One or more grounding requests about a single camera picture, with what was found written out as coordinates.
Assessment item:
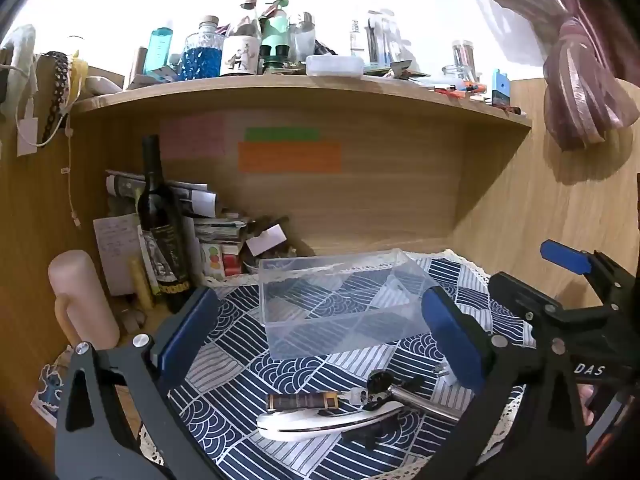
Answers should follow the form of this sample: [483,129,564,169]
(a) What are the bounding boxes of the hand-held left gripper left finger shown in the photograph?
[54,287,223,480]

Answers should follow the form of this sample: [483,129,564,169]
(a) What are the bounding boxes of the clear plastic storage box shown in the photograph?
[257,248,442,361]

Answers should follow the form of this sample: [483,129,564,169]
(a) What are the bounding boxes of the black lace strap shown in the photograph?
[39,51,69,144]

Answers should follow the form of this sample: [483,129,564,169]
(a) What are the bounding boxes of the blue rectangular gadget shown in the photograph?
[492,68,511,106]

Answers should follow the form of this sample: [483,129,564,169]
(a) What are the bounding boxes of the blue cartoon sticker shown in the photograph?
[30,349,77,429]

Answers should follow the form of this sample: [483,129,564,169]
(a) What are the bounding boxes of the cardboard tube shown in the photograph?
[130,47,149,89]

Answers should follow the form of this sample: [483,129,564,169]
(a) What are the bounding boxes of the chrome metal tool handle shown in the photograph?
[366,369,464,422]

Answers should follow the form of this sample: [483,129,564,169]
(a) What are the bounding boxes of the pink curtain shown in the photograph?
[457,0,640,152]

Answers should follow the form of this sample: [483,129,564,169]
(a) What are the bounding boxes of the slim clear bottle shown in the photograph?
[349,18,365,57]

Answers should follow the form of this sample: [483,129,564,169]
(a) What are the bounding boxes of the white card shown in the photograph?
[244,226,287,257]

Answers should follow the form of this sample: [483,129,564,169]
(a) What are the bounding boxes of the green sticky note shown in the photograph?
[243,127,321,142]

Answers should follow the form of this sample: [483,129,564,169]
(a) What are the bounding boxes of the teal liquid bottle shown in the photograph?
[143,20,175,77]

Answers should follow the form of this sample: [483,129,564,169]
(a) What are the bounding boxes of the corked bottle with white label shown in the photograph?
[219,0,264,77]

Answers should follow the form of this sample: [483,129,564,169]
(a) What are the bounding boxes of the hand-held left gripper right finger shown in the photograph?
[421,287,588,480]

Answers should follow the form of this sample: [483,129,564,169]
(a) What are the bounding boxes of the white handwritten paper sheet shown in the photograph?
[93,213,147,297]

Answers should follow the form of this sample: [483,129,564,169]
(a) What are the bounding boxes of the rolled newspapers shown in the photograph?
[104,169,219,217]

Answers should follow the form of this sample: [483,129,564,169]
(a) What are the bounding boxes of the blue patterned table mat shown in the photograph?
[137,250,543,480]

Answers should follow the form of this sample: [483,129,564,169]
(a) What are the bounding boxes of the orange sticky note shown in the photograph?
[237,140,343,174]

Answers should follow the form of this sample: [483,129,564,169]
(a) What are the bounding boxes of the glass jar with pens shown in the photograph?
[442,39,476,81]

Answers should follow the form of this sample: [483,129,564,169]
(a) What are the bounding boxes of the white fabric bundle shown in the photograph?
[0,24,39,117]

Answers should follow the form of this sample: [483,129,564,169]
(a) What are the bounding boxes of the clear flat plastic case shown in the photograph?
[305,54,365,77]

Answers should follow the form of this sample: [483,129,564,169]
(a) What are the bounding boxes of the person's right hand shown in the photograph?
[577,384,603,461]

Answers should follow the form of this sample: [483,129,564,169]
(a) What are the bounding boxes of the colourful dotted small box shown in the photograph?
[199,242,226,279]

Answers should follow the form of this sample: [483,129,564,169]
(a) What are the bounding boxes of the brown gold folding knife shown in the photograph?
[265,391,343,417]

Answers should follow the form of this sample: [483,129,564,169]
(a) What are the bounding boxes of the dark wine bottle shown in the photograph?
[136,134,194,314]

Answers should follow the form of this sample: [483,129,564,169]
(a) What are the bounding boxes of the yellow candle stick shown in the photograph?
[128,257,154,310]

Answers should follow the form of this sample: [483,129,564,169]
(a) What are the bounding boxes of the wooden shelf board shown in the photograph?
[70,74,534,132]

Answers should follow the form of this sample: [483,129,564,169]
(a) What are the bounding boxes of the clear pen holder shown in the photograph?
[367,9,402,66]

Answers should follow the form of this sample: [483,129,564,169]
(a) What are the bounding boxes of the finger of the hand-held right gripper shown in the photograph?
[488,271,568,333]
[540,240,640,311]

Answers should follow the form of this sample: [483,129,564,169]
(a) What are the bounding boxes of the clear glass bottle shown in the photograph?
[289,12,317,64]

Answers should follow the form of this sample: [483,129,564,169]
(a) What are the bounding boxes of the stack of booklets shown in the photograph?
[192,214,251,247]

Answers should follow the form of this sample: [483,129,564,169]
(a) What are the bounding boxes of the pink sticky note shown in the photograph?
[159,113,227,160]

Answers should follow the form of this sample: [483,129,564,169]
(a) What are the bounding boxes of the glass bottle with blue beads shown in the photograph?
[180,15,224,80]

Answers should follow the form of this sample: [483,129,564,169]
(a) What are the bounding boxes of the white cable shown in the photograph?
[14,55,84,149]

